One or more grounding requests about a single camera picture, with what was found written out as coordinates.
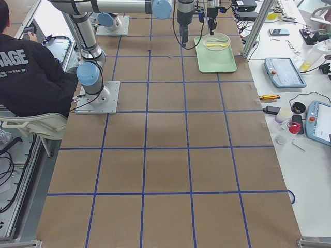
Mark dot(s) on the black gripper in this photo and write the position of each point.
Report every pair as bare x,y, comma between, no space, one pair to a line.
183,18
212,13

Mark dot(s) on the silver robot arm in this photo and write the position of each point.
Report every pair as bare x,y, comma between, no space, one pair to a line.
162,9
101,96

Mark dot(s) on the white round plate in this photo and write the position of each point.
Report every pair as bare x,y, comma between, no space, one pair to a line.
216,42

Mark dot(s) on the yellow plastic fork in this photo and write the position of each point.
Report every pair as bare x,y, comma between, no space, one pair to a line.
217,45

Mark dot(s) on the light green plastic spoon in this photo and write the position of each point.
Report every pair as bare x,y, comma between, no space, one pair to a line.
213,39

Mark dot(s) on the light green plastic tray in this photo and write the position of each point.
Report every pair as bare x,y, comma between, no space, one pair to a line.
210,61

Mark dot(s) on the smartphone on table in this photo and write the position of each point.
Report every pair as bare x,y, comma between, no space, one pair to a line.
279,32

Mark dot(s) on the grey teach pendant upper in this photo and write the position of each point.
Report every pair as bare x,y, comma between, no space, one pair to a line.
283,73

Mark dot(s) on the grey teach pendant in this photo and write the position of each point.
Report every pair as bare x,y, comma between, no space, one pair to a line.
283,73
318,122

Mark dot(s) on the yellow orange tool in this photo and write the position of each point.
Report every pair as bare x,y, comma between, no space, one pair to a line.
269,97

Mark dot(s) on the black power adapter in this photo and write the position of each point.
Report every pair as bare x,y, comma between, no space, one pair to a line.
271,110

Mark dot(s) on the plastic bottle yellow liquid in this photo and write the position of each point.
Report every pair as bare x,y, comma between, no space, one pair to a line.
317,51

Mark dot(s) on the white cup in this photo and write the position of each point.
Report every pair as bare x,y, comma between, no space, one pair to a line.
283,115

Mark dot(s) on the small bowl of screws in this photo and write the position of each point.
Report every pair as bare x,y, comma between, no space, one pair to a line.
298,108

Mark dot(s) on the silver allen key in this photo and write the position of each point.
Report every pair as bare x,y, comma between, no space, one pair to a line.
298,146

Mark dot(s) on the grey teach pendant lower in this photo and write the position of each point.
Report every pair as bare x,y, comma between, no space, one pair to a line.
318,122

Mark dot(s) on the person in black shirt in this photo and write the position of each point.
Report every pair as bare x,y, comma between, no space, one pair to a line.
32,80

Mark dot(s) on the white chair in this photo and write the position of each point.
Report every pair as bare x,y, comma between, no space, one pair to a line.
50,126

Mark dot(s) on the aluminium frame post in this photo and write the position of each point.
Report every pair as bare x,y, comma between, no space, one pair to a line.
262,14

